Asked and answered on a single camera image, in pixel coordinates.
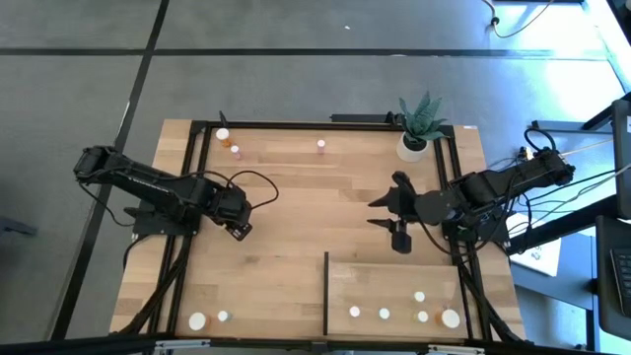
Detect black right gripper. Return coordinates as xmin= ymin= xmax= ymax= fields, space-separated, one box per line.
xmin=367 ymin=172 xmax=462 ymax=255

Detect large orange medicine bottle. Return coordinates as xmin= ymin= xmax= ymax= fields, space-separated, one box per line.
xmin=434 ymin=308 xmax=462 ymax=330
xmin=215 ymin=126 xmax=235 ymax=149
xmin=187 ymin=312 xmax=212 ymax=332

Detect green plant white pot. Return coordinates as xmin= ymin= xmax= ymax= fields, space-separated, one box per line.
xmin=395 ymin=90 xmax=450 ymax=164

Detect white box with logo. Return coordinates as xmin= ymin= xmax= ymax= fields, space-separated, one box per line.
xmin=510 ymin=237 xmax=563 ymax=277

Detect black diagonal stand bar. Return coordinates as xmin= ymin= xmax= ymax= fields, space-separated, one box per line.
xmin=507 ymin=194 xmax=622 ymax=255

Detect black stand leg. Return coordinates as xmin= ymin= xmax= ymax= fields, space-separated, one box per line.
xmin=530 ymin=101 xmax=631 ymax=135

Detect grey floor object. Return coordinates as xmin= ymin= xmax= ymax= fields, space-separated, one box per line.
xmin=0 ymin=215 xmax=39 ymax=239

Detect black keyboard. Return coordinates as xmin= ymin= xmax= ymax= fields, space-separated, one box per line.
xmin=595 ymin=215 xmax=631 ymax=341

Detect black monitor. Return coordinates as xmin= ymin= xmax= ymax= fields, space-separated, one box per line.
xmin=610 ymin=98 xmax=631 ymax=221

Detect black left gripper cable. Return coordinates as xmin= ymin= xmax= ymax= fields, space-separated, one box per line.
xmin=196 ymin=170 xmax=281 ymax=211

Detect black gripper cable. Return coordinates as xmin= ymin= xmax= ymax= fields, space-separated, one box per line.
xmin=196 ymin=170 xmax=281 ymax=211
xmin=416 ymin=224 xmax=459 ymax=257

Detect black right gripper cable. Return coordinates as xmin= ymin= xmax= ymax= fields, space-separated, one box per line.
xmin=416 ymin=224 xmax=459 ymax=257

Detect black aluminium table frame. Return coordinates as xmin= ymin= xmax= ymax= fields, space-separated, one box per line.
xmin=147 ymin=119 xmax=477 ymax=344

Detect black base cable bundle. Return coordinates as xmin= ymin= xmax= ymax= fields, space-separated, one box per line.
xmin=117 ymin=235 xmax=191 ymax=336
xmin=456 ymin=246 xmax=526 ymax=344

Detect yellow extension cord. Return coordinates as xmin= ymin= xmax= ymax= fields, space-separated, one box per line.
xmin=518 ymin=140 xmax=612 ymax=163

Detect black floor cable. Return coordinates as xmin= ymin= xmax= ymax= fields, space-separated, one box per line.
xmin=480 ymin=0 xmax=558 ymax=39

